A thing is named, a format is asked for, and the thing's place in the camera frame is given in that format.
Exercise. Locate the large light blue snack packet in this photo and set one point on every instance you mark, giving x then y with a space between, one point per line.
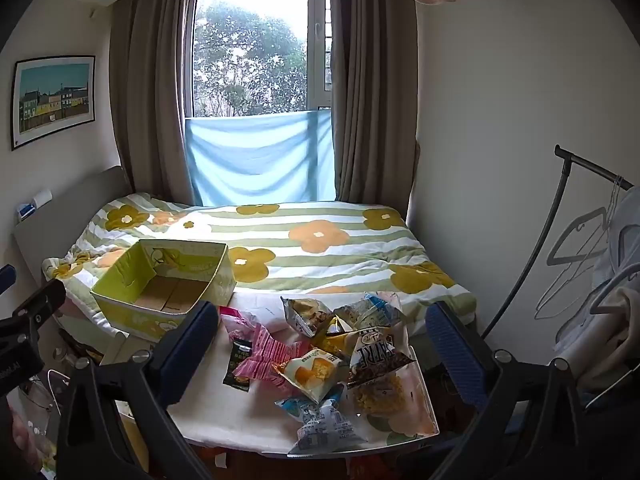
370 310

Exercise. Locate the grey bed headboard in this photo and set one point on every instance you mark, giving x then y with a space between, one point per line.
60 200

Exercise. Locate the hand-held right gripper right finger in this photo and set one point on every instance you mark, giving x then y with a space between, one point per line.
452 355

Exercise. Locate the orange yellow cake packet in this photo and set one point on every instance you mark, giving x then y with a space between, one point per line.
307 372

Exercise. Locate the brown white snack packet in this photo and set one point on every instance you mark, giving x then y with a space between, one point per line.
375 355

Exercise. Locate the black metal clothes rack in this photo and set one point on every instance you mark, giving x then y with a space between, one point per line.
542 240

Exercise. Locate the brown curtain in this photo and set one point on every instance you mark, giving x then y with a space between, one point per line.
372 100
150 100

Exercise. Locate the yellow checkered small packet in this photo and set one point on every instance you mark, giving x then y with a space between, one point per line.
332 344

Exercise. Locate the pink striped snack packet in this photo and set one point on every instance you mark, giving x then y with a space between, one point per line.
265 355

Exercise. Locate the white blue small box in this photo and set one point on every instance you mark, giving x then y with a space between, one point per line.
35 203

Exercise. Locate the clear orange snack bag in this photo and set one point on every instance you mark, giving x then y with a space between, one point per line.
390 400

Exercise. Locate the floral tablecloth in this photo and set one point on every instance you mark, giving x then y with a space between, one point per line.
235 410

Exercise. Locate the framed wall poster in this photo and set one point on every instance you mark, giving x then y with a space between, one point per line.
52 97

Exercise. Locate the dark green small packet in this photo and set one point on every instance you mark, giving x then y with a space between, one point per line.
239 366

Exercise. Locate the light blue window cloth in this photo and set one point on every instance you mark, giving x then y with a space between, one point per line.
255 160

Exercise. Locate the white yellow chips packet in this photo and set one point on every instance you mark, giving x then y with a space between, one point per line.
305 315

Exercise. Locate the white framed window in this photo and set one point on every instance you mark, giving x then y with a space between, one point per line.
250 50

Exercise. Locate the blue white snack packet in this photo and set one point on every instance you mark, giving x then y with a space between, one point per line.
320 422

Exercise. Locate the pink white snack packet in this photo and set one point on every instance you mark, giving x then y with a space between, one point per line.
235 320

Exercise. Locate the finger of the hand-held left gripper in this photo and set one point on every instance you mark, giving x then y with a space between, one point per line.
6 277

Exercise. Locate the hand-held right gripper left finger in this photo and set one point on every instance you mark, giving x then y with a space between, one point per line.
194 332

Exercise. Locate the clear plastic bag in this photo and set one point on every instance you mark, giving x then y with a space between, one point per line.
35 410

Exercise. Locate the floral striped blanket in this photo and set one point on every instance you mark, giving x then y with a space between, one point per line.
325 255

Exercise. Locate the yellow-green cardboard box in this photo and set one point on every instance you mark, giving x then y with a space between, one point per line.
130 270

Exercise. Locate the white hanging clothing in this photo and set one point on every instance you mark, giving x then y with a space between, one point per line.
617 280

